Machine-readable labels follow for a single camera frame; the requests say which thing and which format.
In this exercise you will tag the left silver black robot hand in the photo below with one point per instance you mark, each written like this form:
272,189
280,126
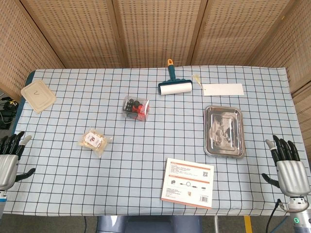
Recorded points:
8,167

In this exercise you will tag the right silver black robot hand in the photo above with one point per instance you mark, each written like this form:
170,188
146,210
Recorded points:
291,174

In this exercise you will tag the snack packet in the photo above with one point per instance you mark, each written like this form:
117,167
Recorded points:
93,142

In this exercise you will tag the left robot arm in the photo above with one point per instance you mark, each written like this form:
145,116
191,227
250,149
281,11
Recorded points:
2,200

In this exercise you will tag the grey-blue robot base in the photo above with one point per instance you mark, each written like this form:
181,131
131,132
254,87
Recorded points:
148,224

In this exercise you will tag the stainless steel tray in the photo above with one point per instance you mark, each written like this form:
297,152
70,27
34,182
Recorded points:
223,132

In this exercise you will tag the white table leg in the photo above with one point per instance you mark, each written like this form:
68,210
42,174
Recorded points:
216,224

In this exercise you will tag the orange white product box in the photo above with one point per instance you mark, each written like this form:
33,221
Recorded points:
187,183

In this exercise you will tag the white paper card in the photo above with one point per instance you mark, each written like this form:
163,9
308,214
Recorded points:
223,89

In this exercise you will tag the small yellowish plastic tag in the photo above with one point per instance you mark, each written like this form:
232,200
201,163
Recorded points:
196,78

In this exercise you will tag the blue checked tablecloth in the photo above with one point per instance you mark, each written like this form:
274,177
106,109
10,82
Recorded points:
145,150

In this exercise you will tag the clear box of black-red pieces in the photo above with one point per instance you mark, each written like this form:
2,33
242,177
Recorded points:
136,108

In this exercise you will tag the woven bamboo folding screen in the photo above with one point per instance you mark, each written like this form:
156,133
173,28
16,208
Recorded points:
155,31

